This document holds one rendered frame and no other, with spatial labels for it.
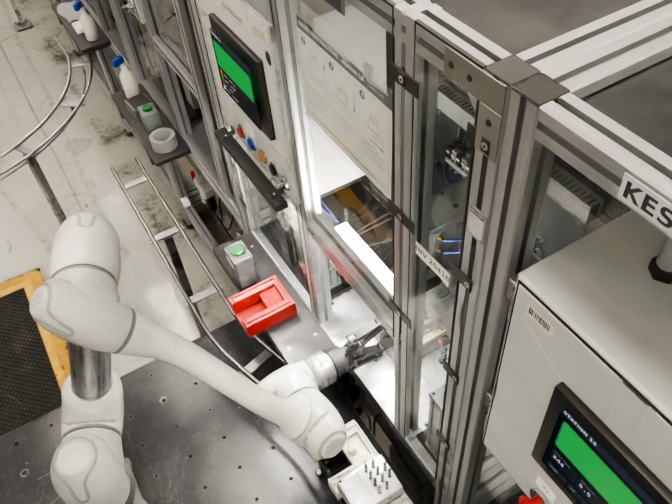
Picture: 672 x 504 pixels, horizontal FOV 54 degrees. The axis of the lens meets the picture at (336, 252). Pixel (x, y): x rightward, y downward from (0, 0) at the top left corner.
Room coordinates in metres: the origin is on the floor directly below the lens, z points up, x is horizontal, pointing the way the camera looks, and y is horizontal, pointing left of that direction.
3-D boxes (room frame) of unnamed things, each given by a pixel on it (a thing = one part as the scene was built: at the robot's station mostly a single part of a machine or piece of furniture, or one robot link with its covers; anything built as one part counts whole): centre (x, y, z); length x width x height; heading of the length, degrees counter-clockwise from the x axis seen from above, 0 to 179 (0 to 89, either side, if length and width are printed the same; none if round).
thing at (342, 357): (0.94, 0.00, 1.01); 0.09 x 0.07 x 0.08; 117
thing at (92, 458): (0.77, 0.69, 0.85); 0.18 x 0.16 x 0.22; 8
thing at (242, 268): (1.33, 0.28, 0.97); 0.08 x 0.08 x 0.12; 27
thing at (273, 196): (1.31, 0.20, 1.37); 0.36 x 0.04 x 0.04; 27
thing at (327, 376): (0.91, 0.07, 1.01); 0.09 x 0.06 x 0.09; 27
